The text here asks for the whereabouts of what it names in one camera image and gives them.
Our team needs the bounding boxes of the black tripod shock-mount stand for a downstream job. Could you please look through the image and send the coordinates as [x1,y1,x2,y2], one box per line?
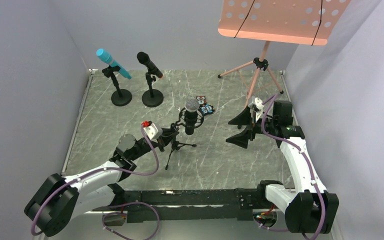
[164,107,205,171]

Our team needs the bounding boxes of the glitter black microphone silver head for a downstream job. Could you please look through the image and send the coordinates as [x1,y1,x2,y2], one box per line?
[184,98,201,136]

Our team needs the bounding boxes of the black round-base mic stand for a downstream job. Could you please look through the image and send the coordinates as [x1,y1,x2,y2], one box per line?
[102,66,133,107]
[141,72,164,108]

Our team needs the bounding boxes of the blue microphone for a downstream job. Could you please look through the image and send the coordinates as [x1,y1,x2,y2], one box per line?
[96,48,132,80]

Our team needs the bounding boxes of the black microphone orange end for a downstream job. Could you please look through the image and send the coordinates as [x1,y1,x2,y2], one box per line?
[136,51,163,79]

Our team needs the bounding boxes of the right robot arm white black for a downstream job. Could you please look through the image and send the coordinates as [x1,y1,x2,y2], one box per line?
[226,98,339,238]

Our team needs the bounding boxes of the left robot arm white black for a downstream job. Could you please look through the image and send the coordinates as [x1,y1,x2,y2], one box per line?
[24,121,179,237]

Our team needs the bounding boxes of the pink music stand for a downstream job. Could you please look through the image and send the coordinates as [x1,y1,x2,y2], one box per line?
[218,0,350,98]

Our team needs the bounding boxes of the lower small colourful toy block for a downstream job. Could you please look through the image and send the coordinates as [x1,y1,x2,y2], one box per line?
[200,104,216,116]

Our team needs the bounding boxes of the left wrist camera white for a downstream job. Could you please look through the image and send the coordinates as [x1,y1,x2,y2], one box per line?
[141,121,163,141]

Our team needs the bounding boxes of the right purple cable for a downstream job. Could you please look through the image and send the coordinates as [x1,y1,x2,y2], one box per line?
[252,93,327,240]

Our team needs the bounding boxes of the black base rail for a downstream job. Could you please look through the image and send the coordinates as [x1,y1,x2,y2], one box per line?
[94,187,272,223]

